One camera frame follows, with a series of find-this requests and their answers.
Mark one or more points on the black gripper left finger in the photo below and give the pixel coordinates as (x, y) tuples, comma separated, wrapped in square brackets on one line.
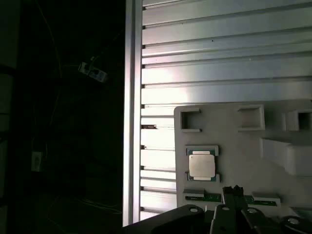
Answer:
[(226, 219)]

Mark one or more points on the silver CPU green substrate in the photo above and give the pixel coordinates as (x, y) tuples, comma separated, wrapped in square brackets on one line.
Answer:
[(202, 164)]

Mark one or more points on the green RAM stick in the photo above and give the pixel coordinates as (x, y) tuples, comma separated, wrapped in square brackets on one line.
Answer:
[(212, 197)]

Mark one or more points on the white power strip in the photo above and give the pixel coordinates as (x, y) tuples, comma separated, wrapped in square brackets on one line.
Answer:
[(93, 72)]

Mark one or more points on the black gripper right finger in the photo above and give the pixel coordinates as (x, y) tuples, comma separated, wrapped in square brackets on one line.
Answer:
[(253, 219)]

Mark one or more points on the small white wall adapter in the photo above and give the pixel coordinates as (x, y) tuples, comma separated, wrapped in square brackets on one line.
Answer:
[(37, 161)]

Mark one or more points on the grey plastic parts rack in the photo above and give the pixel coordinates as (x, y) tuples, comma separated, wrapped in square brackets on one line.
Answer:
[(243, 158)]

